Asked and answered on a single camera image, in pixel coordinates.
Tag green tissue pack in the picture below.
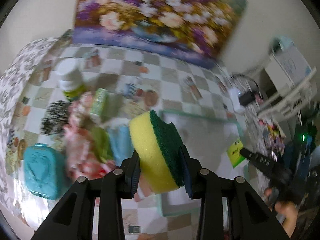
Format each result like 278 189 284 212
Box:
89 88 108 124
227 139 246 168

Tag pink white fuzzy cloth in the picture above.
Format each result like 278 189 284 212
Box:
63 91 116 180

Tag lime green cloth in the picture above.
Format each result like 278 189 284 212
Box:
91 126 113 163

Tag blue face mask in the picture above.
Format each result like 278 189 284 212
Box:
107 126 134 166

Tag leopard print scrunchie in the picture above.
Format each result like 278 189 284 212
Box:
40 100 71 135

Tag yellow green sponge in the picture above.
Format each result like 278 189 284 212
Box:
129 110 184 194

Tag person right hand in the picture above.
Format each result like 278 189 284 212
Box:
274 202 298 238

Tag teal plastic toy case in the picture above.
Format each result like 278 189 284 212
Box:
23 144 69 200

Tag black power adapter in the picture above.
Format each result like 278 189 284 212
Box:
239 90 257 106

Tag teal shallow tray box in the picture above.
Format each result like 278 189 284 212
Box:
156 111 249 217

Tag white power strip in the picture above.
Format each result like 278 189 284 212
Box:
228 87 245 114

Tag green tissue pack upright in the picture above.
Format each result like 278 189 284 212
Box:
89 88 108 124

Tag white pill bottle green label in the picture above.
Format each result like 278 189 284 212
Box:
56 58 87 101

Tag flower painting canvas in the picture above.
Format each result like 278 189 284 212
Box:
73 0 247 68

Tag black cable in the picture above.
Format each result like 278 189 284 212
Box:
231 73 261 91

